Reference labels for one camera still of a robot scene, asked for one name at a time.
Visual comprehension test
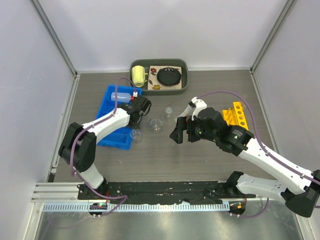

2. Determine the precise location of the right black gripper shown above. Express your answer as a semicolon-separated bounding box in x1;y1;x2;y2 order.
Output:
170;115;218;144

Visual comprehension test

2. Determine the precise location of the white wash bottle red cap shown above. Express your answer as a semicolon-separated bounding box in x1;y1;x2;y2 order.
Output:
110;92;132;103

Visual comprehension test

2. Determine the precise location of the small glass beaker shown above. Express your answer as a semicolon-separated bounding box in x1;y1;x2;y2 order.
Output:
148;118;164;133

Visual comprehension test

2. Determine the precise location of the small glass erlenmeyer flask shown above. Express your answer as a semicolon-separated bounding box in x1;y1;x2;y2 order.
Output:
165;107;173;122

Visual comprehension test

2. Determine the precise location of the bundle of plastic pipettes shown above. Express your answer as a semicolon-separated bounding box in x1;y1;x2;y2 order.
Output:
178;104;194;117

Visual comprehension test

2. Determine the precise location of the tiny glass beaker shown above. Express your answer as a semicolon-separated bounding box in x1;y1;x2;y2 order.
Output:
130;129;143;143

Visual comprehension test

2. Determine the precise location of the blue divided plastic bin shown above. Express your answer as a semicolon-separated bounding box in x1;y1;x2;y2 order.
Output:
91;85;142;150

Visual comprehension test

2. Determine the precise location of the yellow test tube rack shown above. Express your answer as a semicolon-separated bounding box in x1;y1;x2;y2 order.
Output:
222;101;249;131

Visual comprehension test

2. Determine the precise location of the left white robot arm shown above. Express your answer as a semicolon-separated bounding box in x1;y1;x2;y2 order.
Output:
58;95;152;200

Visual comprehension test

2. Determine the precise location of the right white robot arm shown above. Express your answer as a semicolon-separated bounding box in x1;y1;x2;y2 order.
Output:
169;107;320;218

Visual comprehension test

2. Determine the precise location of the floral coaster card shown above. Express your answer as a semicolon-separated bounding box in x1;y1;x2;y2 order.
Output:
147;65;182;91

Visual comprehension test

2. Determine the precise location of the pale yellow mug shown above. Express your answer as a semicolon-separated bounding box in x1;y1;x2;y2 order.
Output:
131;65;148;88

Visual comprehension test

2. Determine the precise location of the black round dish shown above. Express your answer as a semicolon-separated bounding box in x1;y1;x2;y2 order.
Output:
157;67;181;86

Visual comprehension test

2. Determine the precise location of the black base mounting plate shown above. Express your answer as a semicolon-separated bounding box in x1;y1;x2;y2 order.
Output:
77;180;257;205

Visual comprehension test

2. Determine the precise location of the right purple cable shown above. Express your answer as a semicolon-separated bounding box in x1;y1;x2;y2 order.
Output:
196;90;320;219

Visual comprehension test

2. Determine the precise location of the white slotted cable duct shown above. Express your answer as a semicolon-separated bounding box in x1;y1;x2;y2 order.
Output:
42;201;230;213

